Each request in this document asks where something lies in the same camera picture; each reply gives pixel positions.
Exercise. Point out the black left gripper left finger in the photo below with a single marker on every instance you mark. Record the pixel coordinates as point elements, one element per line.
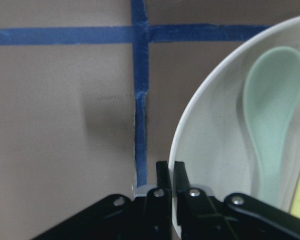
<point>151,215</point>

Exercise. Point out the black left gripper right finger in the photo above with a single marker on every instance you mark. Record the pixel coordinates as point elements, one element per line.
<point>196,213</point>

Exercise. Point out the white round plate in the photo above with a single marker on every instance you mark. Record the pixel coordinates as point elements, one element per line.
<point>211,137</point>

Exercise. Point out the pale green plastic spoon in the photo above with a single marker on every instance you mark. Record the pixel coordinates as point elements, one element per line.
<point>271,94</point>

